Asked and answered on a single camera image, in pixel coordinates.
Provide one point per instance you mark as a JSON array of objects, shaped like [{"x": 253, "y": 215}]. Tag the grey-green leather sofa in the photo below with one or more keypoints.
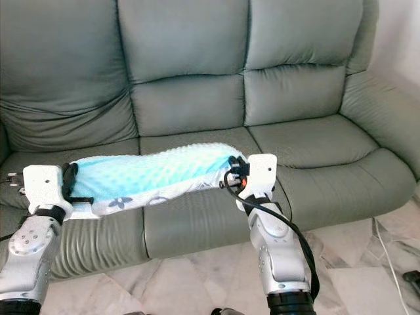
[{"x": 190, "y": 105}]

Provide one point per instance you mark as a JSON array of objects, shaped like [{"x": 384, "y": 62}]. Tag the teal dotted pillow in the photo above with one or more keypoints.
[{"x": 151, "y": 174}]

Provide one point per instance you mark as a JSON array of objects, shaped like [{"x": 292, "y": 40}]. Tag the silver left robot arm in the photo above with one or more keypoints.
[{"x": 29, "y": 262}]

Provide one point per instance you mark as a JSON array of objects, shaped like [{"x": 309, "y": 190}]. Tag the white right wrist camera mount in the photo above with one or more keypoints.
[{"x": 264, "y": 172}]

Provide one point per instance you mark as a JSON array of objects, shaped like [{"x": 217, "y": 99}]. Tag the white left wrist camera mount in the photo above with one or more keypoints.
[{"x": 42, "y": 187}]

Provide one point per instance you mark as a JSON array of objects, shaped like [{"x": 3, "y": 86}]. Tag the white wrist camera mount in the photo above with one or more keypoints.
[
  {"x": 42, "y": 187},
  {"x": 264, "y": 172}
]

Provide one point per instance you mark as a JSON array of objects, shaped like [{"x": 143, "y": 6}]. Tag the grey robot right leg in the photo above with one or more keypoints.
[{"x": 230, "y": 312}]

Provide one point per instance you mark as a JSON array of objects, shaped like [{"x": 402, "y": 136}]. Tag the black floor device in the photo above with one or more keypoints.
[{"x": 413, "y": 276}]

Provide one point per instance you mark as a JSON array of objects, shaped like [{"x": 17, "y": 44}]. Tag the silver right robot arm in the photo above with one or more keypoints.
[{"x": 279, "y": 252}]

